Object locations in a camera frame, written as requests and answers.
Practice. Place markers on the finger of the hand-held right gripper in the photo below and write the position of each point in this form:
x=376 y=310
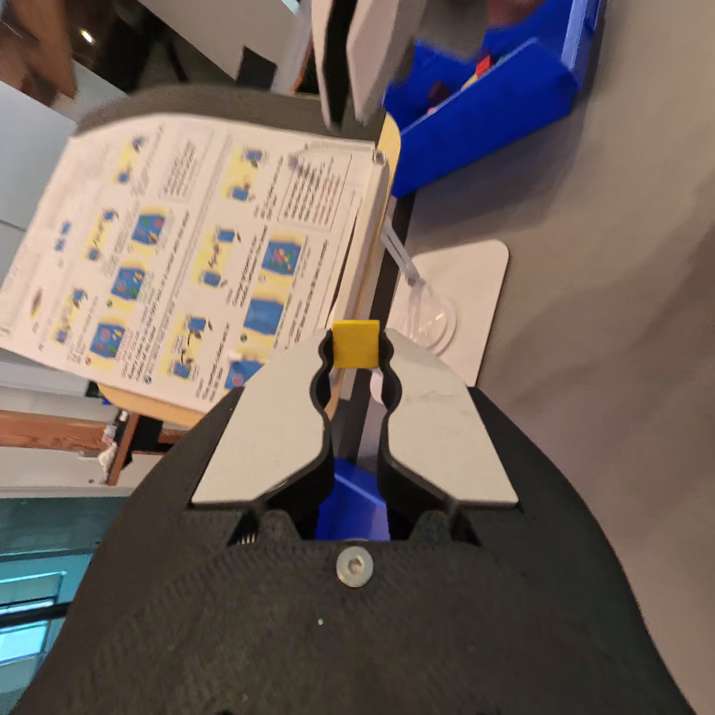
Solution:
x=380 y=50
x=334 y=56

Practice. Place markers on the yellow cube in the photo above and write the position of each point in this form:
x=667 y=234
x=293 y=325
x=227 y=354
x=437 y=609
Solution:
x=356 y=343

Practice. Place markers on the brown wooden rail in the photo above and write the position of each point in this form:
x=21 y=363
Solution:
x=61 y=430

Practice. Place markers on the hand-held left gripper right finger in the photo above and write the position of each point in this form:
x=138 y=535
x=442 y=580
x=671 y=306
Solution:
x=441 y=435

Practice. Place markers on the printed instruction sheet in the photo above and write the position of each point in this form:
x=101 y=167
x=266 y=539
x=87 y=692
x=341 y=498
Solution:
x=184 y=251

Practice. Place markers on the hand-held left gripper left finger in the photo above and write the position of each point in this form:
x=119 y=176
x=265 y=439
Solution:
x=268 y=435

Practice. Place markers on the blue plastic bin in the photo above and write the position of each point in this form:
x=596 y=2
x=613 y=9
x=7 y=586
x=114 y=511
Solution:
x=352 y=502
x=486 y=134

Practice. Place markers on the red cube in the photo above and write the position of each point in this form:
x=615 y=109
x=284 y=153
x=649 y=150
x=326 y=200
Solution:
x=484 y=65

